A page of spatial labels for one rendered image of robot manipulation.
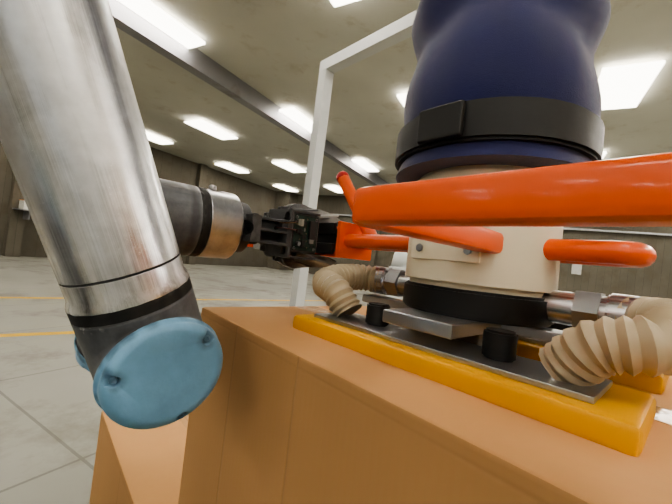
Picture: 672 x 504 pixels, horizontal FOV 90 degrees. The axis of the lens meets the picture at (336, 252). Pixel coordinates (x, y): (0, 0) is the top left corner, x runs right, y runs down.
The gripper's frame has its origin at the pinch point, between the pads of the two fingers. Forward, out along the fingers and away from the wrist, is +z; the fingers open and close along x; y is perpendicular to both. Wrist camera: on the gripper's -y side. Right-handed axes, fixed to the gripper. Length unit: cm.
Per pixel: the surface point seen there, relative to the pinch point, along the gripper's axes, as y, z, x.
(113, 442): -53, -20, -58
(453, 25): 26.7, -9.3, 23.5
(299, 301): -250, 183, -61
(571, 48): 36.6, -4.6, 19.7
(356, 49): -204, 182, 199
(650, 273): -83, 1423, 43
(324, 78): -251, 182, 184
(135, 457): -44, -17, -58
